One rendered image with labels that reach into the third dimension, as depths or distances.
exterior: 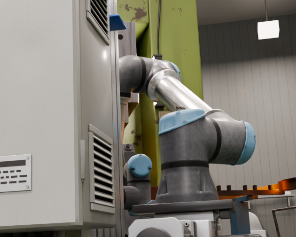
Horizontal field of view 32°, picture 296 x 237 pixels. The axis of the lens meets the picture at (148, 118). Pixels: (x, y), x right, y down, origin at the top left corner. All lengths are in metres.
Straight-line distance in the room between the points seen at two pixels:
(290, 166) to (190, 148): 11.27
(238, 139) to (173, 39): 1.44
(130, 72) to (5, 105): 0.85
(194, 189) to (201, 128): 0.16
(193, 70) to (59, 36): 1.93
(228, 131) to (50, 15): 0.65
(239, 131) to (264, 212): 11.04
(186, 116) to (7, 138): 0.58
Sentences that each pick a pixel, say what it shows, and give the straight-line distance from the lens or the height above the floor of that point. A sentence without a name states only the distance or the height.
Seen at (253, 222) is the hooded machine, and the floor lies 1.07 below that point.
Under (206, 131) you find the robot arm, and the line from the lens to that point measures 1.27.
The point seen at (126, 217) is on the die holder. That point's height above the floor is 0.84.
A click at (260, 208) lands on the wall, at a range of 12.36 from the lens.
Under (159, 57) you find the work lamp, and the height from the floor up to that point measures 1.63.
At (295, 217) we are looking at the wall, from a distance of 12.39.
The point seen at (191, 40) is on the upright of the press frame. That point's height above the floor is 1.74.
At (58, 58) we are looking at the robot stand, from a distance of 0.77.
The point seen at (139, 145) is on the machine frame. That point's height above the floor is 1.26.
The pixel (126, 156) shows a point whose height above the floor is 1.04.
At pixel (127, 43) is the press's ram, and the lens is 2.49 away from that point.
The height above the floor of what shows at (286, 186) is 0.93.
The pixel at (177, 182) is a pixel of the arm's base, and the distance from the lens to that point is 1.21.
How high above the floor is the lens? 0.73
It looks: 13 degrees up
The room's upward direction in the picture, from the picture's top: 3 degrees counter-clockwise
